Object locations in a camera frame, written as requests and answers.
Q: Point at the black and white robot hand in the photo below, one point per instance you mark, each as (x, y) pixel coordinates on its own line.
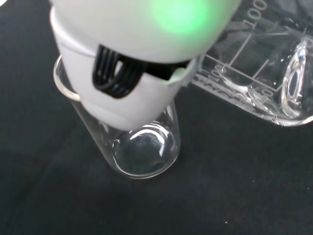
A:
(137, 36)

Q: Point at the clear plain glass beaker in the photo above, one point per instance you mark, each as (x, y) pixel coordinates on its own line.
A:
(146, 159)

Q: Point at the black bench cloth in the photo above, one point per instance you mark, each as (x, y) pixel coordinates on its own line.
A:
(220, 183)

